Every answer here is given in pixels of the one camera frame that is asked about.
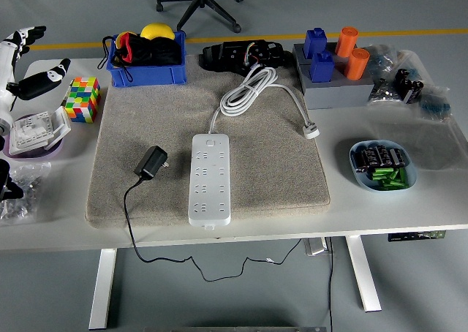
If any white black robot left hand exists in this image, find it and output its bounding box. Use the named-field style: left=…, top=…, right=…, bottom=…
left=0, top=25, right=72, bottom=123

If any black plug with cord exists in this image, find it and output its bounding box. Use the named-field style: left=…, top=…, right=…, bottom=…
left=123, top=145, right=305, bottom=283

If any white power strip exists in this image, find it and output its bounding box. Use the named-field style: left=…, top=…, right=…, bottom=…
left=188, top=133, right=232, bottom=230

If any multicolour puzzle cube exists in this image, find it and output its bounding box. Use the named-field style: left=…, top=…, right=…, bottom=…
left=61, top=76, right=102, bottom=124

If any purple dish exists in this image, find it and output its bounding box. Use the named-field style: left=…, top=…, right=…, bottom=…
left=1, top=114, right=67, bottom=161

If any clear bag of screws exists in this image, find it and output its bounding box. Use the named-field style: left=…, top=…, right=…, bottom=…
left=0, top=162, right=52, bottom=225

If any blue plastic bin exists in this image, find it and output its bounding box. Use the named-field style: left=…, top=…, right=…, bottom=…
left=105, top=31, right=187, bottom=88

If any yellow ball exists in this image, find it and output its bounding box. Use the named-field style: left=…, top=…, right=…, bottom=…
left=140, top=23, right=176, bottom=40

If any black electronic device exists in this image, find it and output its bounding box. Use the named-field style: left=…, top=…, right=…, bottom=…
left=200, top=39, right=287, bottom=74

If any white table leg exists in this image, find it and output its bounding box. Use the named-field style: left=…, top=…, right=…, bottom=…
left=88, top=248, right=118, bottom=330
left=345, top=235, right=383, bottom=313

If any grey-brown mat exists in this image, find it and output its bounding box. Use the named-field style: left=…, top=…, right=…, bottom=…
left=84, top=53, right=332, bottom=230

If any blue block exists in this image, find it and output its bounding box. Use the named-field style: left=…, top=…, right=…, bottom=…
left=303, top=28, right=328, bottom=59
left=309, top=50, right=336, bottom=83

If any grey block base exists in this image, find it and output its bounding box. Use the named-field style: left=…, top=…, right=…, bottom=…
left=292, top=42, right=376, bottom=110

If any orange cylinder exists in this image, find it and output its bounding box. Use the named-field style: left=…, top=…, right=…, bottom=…
left=343, top=48, right=370, bottom=80
left=334, top=26, right=358, bottom=58

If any clear bag of blue parts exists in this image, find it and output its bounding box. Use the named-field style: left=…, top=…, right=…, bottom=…
left=416, top=86, right=453, bottom=123
left=365, top=43, right=399, bottom=79

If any clear bag of dark parts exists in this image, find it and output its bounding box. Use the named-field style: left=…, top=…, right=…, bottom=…
left=367, top=76, right=403, bottom=107

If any black capacitors pile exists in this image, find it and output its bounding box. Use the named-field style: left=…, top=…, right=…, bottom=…
left=351, top=144, right=407, bottom=174

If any green batteries pile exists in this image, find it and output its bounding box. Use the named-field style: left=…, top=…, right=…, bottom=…
left=371, top=167, right=410, bottom=191

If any clear bag of black capacitors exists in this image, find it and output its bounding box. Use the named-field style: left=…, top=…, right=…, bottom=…
left=393, top=67, right=426, bottom=105

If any light blue dish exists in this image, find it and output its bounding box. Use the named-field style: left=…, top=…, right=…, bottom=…
left=349, top=140, right=418, bottom=193

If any large empty clear bag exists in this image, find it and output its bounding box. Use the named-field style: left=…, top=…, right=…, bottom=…
left=369, top=50, right=468, bottom=172

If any black table control panel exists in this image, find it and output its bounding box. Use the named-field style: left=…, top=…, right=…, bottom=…
left=388, top=230, right=447, bottom=242

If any white wall socket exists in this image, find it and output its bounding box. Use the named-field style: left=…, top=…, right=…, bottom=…
left=7, top=107, right=72, bottom=156

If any black drawstring bag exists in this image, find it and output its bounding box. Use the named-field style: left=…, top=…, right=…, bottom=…
left=97, top=31, right=184, bottom=85

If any white cable with plug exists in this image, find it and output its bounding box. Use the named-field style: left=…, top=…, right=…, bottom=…
left=208, top=65, right=321, bottom=140

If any grey metal bracket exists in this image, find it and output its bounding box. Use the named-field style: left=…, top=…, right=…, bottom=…
left=303, top=238, right=328, bottom=256

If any thin black hanging cable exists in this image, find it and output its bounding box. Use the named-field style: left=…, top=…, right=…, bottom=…
left=327, top=236, right=336, bottom=332

